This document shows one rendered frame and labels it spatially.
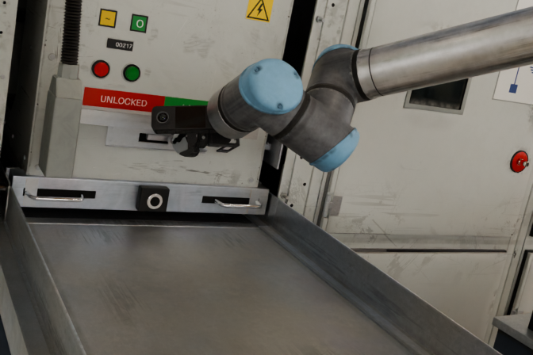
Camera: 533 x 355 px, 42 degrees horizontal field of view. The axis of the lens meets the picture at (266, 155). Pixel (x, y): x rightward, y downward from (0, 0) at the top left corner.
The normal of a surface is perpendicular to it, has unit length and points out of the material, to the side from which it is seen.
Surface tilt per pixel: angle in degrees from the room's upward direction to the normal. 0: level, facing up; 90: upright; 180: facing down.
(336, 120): 48
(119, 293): 0
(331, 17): 90
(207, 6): 90
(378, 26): 90
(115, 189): 90
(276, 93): 57
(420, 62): 99
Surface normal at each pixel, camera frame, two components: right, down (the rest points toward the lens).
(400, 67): -0.48, 0.26
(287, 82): 0.42, -0.29
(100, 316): 0.19, -0.96
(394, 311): -0.87, -0.07
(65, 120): 0.44, 0.27
